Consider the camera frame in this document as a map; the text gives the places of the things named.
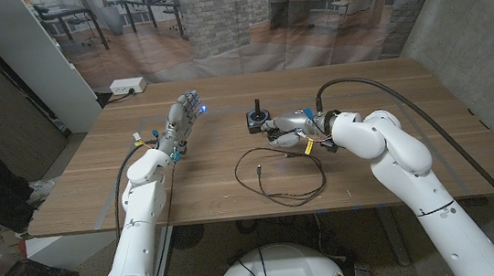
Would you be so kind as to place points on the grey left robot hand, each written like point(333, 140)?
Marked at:
point(177, 124)

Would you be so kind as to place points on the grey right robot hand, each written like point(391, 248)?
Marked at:
point(296, 123)

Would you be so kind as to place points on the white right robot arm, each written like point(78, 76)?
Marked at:
point(395, 150)

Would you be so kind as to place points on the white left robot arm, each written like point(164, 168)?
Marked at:
point(138, 223)

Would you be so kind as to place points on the white power strip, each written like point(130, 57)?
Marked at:
point(127, 85)

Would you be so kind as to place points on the round black fan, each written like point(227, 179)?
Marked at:
point(188, 236)

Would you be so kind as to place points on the printed office backdrop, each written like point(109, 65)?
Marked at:
point(225, 21)

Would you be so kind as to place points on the grey table leg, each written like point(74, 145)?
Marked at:
point(393, 237)
point(165, 257)

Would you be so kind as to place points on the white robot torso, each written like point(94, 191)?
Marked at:
point(288, 267)

